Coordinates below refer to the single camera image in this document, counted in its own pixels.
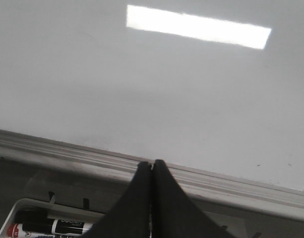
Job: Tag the black capped marker in tray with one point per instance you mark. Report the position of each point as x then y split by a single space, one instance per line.
36 221

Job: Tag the white marker tray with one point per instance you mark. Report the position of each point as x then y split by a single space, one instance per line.
53 211

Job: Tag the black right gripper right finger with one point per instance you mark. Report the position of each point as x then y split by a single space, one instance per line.
174 215

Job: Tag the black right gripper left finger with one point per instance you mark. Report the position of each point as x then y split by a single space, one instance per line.
129 218

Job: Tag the white whiteboard with metal frame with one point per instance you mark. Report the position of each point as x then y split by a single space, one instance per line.
213 87

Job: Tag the red capped marker in tray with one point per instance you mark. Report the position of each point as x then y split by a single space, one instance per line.
16 231

